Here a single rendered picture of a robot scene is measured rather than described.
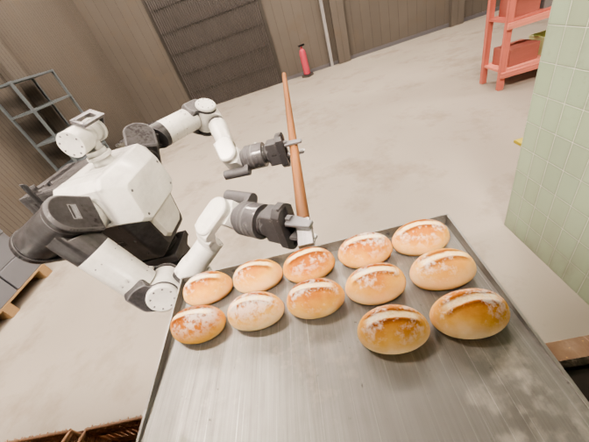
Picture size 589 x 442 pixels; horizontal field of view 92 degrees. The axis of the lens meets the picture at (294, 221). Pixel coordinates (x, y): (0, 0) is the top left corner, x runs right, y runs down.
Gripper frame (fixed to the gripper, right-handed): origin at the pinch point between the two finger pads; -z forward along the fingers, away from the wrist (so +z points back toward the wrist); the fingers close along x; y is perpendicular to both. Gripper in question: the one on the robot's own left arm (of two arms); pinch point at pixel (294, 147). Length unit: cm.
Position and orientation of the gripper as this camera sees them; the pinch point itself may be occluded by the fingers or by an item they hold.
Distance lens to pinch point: 101.4
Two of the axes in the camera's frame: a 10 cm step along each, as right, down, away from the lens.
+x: 2.7, 7.6, 6.0
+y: -0.8, 6.3, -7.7
